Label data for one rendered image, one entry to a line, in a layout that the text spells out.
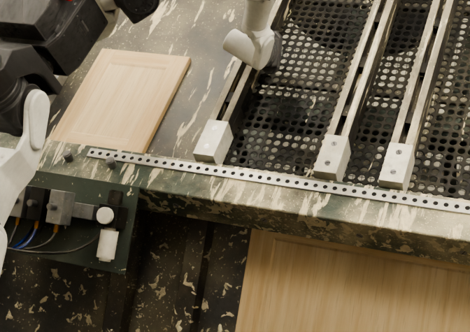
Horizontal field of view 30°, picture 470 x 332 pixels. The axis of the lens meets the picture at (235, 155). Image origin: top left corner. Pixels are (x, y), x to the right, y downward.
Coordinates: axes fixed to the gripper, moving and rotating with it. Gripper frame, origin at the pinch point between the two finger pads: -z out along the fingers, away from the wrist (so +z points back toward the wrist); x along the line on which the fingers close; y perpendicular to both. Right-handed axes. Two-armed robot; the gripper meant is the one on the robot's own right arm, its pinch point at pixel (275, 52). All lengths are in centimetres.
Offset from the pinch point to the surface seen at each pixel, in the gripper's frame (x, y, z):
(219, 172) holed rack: -33.0, 1.3, 32.1
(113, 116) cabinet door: -23, 43, 17
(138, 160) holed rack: -33, 26, 32
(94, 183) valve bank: -40, 36, 38
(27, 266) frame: -74, 70, 17
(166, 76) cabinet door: -10.3, 32.8, 5.0
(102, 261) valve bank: -60, 29, 42
